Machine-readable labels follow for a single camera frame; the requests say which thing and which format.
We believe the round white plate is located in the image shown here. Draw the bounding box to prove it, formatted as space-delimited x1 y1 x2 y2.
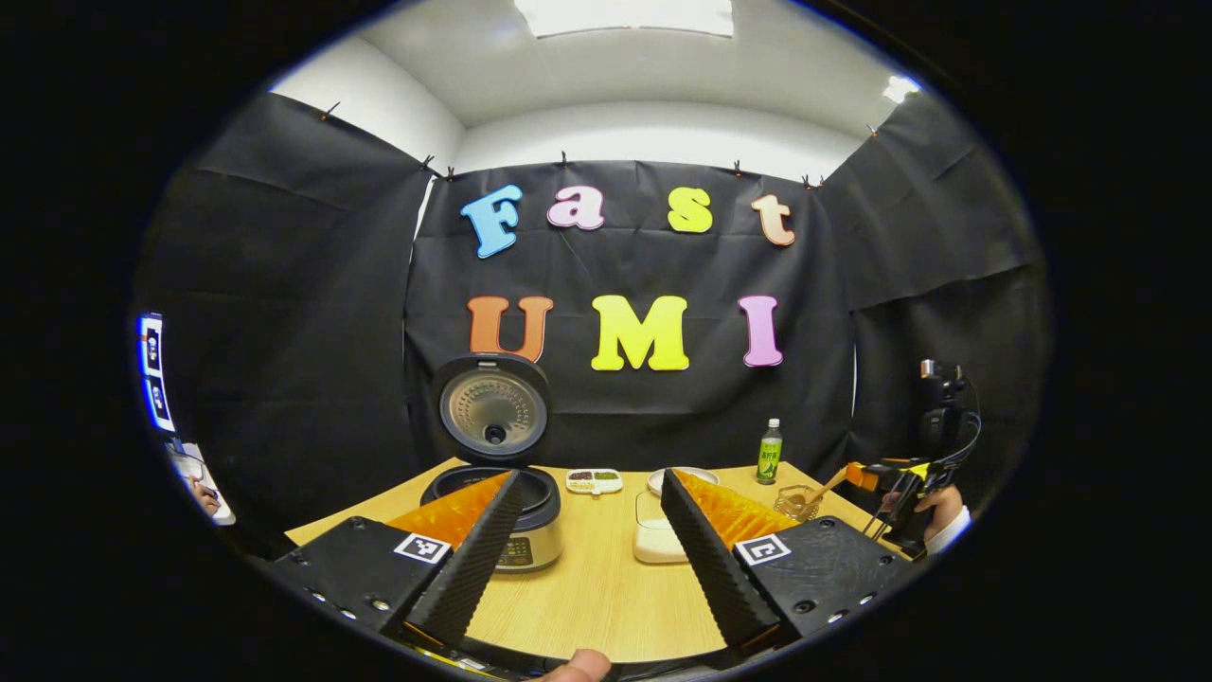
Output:
647 466 721 497

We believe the dark lidded silver rice cooker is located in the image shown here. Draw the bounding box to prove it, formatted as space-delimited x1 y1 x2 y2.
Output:
419 352 563 574

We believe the wooden spoon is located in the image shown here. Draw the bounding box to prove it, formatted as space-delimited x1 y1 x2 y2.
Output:
798 466 851 512

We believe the white side desk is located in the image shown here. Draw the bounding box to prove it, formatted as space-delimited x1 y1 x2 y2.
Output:
166 440 236 527

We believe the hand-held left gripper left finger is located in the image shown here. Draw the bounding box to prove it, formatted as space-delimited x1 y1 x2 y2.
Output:
268 471 525 651

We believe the blue lit computer monitor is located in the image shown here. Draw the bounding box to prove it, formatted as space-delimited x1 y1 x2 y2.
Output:
137 313 178 434

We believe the clear box of white rice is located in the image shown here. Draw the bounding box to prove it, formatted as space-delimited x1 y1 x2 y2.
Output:
633 491 690 565

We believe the wire chopstick holder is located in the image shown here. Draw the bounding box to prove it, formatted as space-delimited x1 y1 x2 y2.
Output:
775 484 823 523

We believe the large ceiling light panel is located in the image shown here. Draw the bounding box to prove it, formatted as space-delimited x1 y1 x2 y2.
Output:
514 0 736 39

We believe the green tea bottle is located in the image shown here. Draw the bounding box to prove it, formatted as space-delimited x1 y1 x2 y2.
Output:
756 419 784 486

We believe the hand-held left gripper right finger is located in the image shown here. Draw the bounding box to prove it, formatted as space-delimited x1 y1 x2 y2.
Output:
660 467 916 653

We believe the black backdrop cloth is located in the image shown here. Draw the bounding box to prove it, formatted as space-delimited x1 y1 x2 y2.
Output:
133 90 1052 560

